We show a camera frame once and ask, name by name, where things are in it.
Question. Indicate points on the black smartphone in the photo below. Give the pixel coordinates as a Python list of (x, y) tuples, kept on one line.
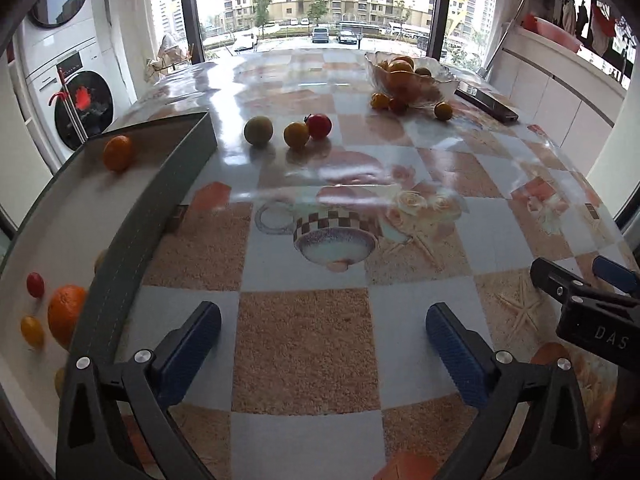
[(495, 107)]

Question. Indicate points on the red plastic basin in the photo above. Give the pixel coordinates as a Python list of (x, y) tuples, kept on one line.
[(552, 32)]

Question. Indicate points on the dried flower bouquet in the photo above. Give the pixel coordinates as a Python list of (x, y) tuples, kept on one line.
[(167, 57)]

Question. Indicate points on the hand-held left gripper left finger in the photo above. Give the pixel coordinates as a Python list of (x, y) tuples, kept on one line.
[(190, 350)]

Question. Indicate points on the red white hanging garment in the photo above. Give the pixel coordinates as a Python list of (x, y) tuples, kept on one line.
[(602, 25)]

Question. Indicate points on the white pole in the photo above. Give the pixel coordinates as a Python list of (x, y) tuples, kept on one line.
[(500, 35)]

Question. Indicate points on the white curtain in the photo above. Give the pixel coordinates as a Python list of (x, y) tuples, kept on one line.
[(505, 0), (125, 35)]

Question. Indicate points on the black hanging garment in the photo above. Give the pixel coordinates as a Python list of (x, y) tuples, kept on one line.
[(581, 17)]

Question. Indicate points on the clear glass bowl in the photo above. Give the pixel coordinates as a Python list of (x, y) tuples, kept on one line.
[(442, 85)]

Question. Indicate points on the dark parked car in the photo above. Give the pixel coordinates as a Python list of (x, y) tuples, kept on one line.
[(346, 36)]

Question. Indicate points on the white parked car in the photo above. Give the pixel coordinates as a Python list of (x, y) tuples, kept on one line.
[(246, 40)]

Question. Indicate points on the small mandarin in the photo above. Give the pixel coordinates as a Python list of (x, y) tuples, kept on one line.
[(118, 152)]

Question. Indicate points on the white counter cabinet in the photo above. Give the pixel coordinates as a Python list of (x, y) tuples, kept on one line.
[(560, 90)]

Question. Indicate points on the green round fruit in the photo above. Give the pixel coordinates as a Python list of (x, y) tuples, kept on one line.
[(423, 72), (258, 131)]

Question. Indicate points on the gray shallow cardboard box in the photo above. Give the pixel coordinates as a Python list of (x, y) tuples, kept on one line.
[(150, 195)]

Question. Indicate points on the yellow cherry tomato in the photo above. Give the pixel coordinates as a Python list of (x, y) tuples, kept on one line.
[(296, 134), (32, 331), (380, 101), (443, 110)]

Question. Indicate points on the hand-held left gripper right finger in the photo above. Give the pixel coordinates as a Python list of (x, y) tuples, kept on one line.
[(455, 355)]

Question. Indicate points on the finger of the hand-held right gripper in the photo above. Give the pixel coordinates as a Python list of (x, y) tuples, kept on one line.
[(617, 272), (555, 277)]

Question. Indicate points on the red cherry tomato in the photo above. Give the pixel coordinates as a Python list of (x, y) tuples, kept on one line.
[(318, 126), (35, 284), (398, 105)]

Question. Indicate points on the gray parked van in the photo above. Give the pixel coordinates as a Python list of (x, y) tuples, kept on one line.
[(320, 35)]

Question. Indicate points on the yellow round fruit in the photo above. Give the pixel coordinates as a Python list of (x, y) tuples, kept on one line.
[(382, 65)]

